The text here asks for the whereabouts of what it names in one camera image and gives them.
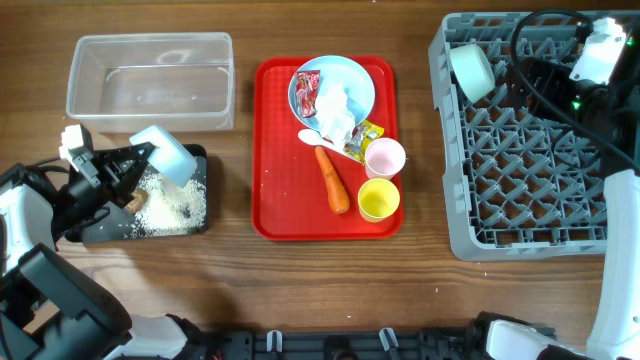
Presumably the brown mushroom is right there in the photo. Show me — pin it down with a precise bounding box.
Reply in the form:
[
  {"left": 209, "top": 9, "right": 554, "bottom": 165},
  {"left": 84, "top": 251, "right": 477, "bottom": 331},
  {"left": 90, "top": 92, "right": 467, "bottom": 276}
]
[{"left": 125, "top": 188, "right": 148, "bottom": 213}]

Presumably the light blue bowl with rice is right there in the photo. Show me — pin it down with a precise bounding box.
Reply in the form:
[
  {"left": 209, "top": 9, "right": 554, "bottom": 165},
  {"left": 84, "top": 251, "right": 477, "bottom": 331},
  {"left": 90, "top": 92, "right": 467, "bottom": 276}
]
[{"left": 129, "top": 125, "right": 197, "bottom": 187}]

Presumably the white rice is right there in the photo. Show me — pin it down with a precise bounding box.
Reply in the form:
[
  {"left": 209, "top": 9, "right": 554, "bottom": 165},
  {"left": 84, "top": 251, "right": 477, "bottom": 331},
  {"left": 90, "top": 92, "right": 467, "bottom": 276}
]
[{"left": 131, "top": 173, "right": 207, "bottom": 237}]

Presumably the yellow cup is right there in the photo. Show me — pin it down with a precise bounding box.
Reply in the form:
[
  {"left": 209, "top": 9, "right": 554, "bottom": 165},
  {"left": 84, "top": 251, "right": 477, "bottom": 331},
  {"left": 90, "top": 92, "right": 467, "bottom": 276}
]
[{"left": 357, "top": 178, "right": 401, "bottom": 223}]

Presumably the pink cup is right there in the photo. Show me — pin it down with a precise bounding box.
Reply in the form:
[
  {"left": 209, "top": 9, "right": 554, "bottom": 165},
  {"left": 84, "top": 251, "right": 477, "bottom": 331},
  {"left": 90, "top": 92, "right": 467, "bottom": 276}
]
[{"left": 365, "top": 138, "right": 407, "bottom": 180}]

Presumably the light blue bowl with mushroom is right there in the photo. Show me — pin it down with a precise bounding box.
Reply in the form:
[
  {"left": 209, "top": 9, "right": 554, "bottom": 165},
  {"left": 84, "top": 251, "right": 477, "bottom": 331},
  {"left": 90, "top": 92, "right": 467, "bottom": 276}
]
[{"left": 449, "top": 44, "right": 495, "bottom": 103}]

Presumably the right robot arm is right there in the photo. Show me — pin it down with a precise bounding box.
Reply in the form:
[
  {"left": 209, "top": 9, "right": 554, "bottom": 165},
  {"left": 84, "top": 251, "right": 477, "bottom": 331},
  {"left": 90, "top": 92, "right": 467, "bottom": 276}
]
[{"left": 510, "top": 11, "right": 639, "bottom": 359}]

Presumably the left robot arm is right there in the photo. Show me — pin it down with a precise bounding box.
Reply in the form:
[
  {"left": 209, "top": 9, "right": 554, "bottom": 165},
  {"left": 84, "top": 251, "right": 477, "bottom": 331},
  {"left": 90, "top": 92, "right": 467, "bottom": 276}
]
[{"left": 1, "top": 142, "right": 218, "bottom": 359}]

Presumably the black rectangular waste tray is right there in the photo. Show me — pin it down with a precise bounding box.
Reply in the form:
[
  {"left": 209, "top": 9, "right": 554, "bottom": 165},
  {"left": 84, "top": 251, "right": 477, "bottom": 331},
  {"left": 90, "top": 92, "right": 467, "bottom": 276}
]
[{"left": 72, "top": 144, "right": 208, "bottom": 243}]

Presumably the grey dishwasher rack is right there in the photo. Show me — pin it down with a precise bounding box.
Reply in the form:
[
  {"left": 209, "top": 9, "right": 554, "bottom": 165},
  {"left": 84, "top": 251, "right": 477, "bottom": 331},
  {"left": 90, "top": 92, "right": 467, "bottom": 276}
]
[{"left": 429, "top": 10, "right": 639, "bottom": 261}]

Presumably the clear plastic storage bin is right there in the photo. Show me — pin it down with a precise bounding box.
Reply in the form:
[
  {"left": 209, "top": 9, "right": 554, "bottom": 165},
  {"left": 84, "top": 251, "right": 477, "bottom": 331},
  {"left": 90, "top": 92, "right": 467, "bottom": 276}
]
[{"left": 66, "top": 32, "right": 235, "bottom": 133}]

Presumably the red serving tray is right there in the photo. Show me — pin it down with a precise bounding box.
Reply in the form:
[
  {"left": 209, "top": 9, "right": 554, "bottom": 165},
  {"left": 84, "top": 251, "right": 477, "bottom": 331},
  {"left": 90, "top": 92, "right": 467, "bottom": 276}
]
[{"left": 252, "top": 56, "right": 404, "bottom": 242}]

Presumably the white plastic spoon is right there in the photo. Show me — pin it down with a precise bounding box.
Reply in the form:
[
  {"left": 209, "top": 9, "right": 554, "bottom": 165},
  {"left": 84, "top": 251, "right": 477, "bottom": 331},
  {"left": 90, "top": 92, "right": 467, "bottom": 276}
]
[{"left": 298, "top": 129, "right": 357, "bottom": 161}]

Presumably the red snack wrapper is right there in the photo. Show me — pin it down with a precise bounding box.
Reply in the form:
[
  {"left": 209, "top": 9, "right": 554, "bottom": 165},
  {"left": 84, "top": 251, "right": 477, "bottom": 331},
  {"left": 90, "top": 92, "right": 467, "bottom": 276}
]
[{"left": 295, "top": 70, "right": 320, "bottom": 118}]

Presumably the crumpled white tissue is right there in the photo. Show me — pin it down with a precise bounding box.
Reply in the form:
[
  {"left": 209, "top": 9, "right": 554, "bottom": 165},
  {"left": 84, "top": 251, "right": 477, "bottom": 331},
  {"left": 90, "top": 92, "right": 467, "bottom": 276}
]
[{"left": 315, "top": 82, "right": 356, "bottom": 148}]

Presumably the orange carrot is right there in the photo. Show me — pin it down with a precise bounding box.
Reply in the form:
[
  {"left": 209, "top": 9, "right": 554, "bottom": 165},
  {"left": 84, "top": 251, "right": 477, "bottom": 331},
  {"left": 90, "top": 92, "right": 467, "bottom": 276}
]
[{"left": 314, "top": 146, "right": 350, "bottom": 215}]

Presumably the light blue plate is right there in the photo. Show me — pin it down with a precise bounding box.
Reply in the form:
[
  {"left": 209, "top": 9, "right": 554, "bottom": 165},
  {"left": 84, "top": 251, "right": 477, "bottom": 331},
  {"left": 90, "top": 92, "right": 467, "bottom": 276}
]
[{"left": 287, "top": 55, "right": 377, "bottom": 132}]

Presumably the yellow silver snack wrapper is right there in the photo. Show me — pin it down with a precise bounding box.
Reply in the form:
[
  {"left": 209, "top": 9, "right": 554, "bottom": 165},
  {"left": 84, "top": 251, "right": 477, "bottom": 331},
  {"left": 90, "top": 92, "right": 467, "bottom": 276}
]
[{"left": 344, "top": 120, "right": 385, "bottom": 163}]

